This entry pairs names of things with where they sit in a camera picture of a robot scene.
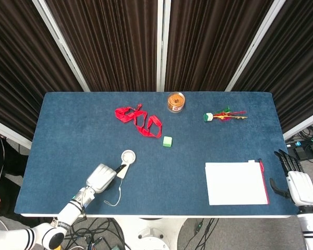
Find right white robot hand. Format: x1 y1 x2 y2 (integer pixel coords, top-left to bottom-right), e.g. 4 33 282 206
269 149 313 205

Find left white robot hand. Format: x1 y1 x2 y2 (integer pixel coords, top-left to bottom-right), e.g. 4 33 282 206
86 163 127 194

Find small white handheld fan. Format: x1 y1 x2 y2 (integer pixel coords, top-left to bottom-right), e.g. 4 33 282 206
103 149 137 207

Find blue fabric table cover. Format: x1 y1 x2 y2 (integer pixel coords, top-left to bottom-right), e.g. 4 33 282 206
14 91 298 216

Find red fabric ribbon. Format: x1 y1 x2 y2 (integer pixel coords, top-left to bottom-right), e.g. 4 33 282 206
114 104 163 138

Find feather shuttlecock with green base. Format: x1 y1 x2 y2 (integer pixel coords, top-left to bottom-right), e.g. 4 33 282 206
203 105 248 122

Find clear jar with orange contents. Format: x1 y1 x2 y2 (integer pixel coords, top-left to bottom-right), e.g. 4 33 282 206
167 92 186 113

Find dark brown pleated curtain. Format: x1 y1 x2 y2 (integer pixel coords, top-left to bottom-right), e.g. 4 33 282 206
0 0 313 141

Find black floor cables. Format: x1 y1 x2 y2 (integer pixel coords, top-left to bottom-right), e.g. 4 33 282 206
62 217 136 250

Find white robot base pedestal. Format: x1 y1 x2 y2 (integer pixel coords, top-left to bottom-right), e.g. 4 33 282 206
112 217 191 250

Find white folding screen frame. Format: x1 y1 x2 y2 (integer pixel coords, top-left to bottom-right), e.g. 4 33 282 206
0 0 313 150

